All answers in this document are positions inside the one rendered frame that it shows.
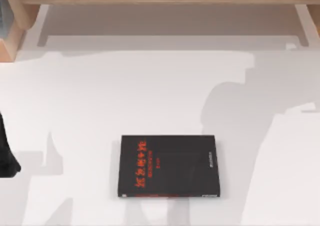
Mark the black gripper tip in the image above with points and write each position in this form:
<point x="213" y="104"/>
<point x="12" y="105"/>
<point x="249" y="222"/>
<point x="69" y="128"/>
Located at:
<point x="6" y="155"/>

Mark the black book with red lettering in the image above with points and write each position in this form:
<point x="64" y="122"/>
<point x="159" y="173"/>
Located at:
<point x="175" y="168"/>

